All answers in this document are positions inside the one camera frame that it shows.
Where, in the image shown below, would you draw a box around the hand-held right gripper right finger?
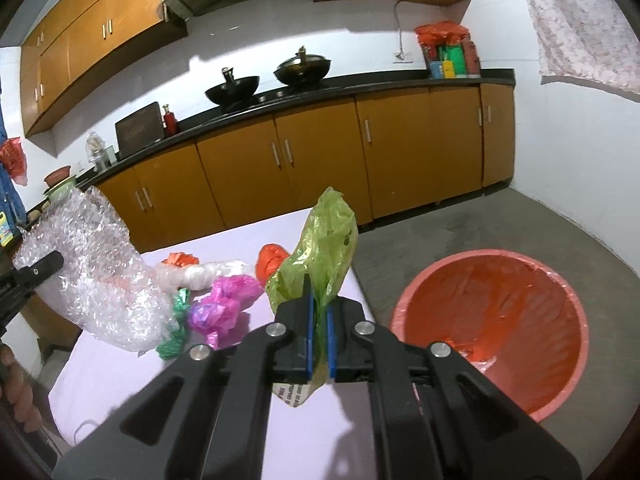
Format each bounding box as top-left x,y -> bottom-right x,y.
326,296 -> 584,480

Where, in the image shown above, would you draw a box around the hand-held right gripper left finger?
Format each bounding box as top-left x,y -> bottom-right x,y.
52,274 -> 316,480

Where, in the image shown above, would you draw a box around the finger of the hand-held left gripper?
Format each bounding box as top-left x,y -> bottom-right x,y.
0,250 -> 66,333

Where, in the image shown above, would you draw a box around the clear bubble wrap sheet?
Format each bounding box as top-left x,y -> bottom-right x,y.
12,187 -> 188,354

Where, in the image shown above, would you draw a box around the pink plastic bin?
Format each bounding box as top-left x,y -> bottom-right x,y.
390,248 -> 590,423

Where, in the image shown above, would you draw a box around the magenta plastic bag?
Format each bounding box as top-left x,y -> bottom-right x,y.
187,275 -> 265,350

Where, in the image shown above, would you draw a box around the light green plastic bag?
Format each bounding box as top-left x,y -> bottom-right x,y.
265,186 -> 359,409

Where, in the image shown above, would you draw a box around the white translucent plastic bag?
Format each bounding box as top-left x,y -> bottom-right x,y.
150,260 -> 256,292

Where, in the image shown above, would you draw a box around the person's left hand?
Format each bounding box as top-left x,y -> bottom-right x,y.
0,344 -> 44,433

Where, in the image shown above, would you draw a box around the light green basin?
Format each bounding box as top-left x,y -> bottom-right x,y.
42,175 -> 79,204

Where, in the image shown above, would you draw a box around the brown bowl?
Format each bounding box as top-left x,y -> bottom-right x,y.
44,166 -> 72,189

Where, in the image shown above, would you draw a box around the red hanging plastic bag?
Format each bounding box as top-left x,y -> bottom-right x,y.
0,136 -> 27,186

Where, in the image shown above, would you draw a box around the jar with plastic bag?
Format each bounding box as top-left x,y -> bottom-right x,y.
86,131 -> 114,166

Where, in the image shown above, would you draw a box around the dark green plastic bag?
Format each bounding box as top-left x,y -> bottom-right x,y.
156,287 -> 194,360

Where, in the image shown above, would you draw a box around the brown cutting board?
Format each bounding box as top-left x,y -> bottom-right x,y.
115,101 -> 166,159

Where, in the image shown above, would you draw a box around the wooden base cabinets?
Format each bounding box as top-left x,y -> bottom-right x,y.
75,82 -> 516,254

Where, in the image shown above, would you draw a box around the red bin liner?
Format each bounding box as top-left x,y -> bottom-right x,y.
400,255 -> 584,412

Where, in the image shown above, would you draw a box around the red bottle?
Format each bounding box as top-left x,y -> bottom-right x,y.
161,103 -> 180,136

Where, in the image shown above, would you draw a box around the black gas hob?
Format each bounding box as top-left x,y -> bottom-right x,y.
215,87 -> 306,113

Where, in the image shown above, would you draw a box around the open black wok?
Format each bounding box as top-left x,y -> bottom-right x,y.
204,66 -> 261,107

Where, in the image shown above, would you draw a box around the black kitchen countertop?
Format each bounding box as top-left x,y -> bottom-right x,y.
25,67 -> 516,211

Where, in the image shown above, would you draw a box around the black wok with lid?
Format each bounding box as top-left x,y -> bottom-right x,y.
273,46 -> 333,86

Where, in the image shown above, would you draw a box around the green box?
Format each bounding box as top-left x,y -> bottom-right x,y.
437,45 -> 466,79

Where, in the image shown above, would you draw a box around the red tin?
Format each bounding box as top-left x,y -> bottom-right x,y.
462,40 -> 482,77

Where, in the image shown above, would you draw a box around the orange-red shopping bag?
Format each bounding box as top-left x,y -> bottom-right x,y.
414,21 -> 474,52

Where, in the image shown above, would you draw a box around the pink floral curtain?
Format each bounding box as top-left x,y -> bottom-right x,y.
507,0 -> 640,101

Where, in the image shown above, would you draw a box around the long wooden wall cabinets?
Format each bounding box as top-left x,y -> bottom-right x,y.
20,0 -> 189,137

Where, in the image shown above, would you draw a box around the white power cable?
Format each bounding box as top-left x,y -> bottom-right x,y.
395,0 -> 494,56

